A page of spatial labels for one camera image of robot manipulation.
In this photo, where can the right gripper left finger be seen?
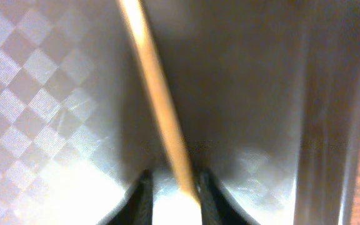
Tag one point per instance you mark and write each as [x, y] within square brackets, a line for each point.
[138, 209]

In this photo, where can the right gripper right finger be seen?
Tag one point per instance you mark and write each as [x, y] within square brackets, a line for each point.
[215, 208]

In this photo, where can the wooden chopstick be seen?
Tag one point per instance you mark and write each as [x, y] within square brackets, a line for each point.
[154, 79]

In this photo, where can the brown serving tray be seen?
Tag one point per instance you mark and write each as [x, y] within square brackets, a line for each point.
[267, 94]

